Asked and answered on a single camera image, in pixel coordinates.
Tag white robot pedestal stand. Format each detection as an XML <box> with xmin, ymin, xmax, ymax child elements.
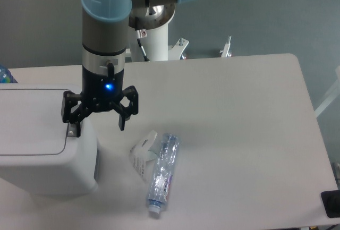
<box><xmin>124</xmin><ymin>3</ymin><xmax>234</xmax><ymax>63</ymax></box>

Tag black device at table edge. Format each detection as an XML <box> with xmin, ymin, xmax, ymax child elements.
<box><xmin>321</xmin><ymin>190</ymin><xmax>339</xmax><ymax>218</ymax></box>

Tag crumpled white paper wrapper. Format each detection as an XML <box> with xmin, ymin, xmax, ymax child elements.
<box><xmin>129</xmin><ymin>130</ymin><xmax>158</xmax><ymax>182</ymax></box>

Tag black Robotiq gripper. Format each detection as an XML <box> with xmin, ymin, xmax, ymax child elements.
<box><xmin>62</xmin><ymin>67</ymin><xmax>139</xmax><ymax>138</ymax></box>

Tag white trash can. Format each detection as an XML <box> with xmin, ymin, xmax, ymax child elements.
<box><xmin>1</xmin><ymin>83</ymin><xmax>99</xmax><ymax>195</ymax></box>

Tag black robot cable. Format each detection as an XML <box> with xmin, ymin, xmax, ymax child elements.
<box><xmin>134</xmin><ymin>0</ymin><xmax>151</xmax><ymax>76</ymax></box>

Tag clear plastic water bottle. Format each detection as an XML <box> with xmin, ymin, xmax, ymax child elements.
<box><xmin>146</xmin><ymin>133</ymin><xmax>180</xmax><ymax>216</ymax></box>

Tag white frame at right edge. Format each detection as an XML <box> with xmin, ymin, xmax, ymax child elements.
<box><xmin>314</xmin><ymin>66</ymin><xmax>339</xmax><ymax>117</ymax></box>

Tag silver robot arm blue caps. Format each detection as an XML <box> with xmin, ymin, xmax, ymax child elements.
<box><xmin>61</xmin><ymin>0</ymin><xmax>194</xmax><ymax>137</ymax></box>

